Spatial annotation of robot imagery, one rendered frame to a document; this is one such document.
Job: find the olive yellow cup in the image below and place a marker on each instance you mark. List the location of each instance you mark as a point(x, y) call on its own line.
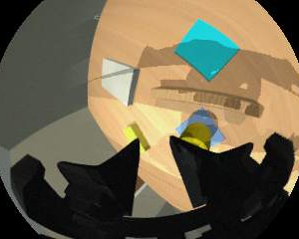
point(197, 134)

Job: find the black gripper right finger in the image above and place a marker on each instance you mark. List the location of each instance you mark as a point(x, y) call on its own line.
point(200, 169)

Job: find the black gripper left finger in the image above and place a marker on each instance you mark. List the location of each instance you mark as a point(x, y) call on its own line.
point(116, 176)

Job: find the brown wooden bar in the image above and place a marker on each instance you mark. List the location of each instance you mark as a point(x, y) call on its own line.
point(233, 103)

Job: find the yellow flat bar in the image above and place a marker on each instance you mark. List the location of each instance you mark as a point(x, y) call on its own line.
point(134, 132)

